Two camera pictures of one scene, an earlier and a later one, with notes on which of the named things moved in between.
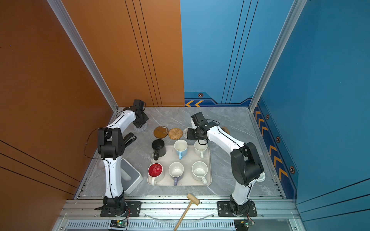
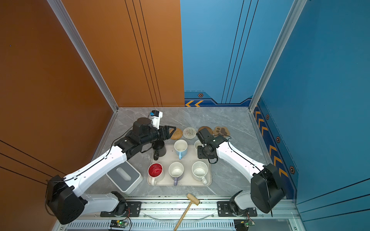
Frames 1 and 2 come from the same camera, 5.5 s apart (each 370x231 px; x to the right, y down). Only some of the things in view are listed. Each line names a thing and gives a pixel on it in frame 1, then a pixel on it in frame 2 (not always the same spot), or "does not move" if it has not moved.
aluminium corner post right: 295,12 does not move
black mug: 159,147 does not move
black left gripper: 145,119 to 162,131
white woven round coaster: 185,133 does not move
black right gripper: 190,134 to 200,155
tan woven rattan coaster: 175,134 does not move
